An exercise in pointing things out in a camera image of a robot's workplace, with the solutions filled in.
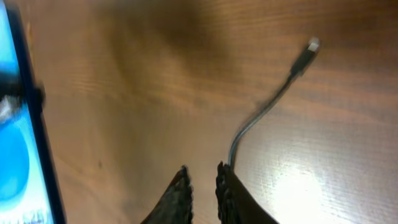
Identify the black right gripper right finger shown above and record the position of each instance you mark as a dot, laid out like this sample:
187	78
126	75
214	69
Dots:
235	204

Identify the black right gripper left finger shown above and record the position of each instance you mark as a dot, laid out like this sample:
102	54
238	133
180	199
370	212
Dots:
175	205

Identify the blue screen Galaxy smartphone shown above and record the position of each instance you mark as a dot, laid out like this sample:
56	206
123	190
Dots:
29	188

